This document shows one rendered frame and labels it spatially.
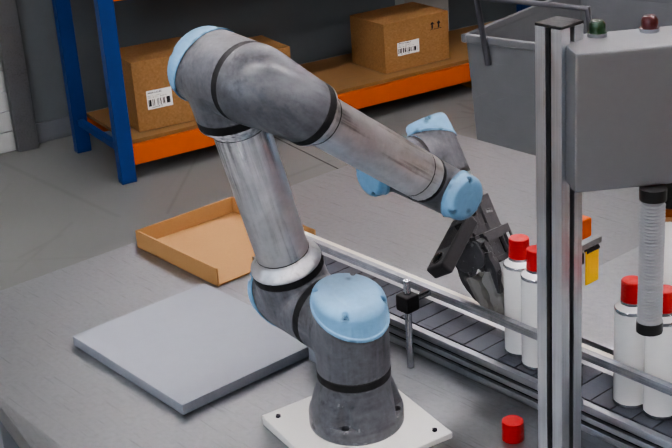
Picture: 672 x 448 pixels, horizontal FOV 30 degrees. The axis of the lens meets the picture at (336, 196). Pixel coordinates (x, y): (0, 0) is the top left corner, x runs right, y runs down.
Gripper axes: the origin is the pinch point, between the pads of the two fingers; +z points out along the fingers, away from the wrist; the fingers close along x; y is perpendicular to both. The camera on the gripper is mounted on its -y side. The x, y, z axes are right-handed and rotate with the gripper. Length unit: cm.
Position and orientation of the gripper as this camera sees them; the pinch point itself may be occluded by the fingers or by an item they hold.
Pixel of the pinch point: (497, 316)
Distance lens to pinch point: 211.7
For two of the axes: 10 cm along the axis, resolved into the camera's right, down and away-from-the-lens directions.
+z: 3.8, 9.2, -0.4
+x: -5.4, 2.6, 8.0
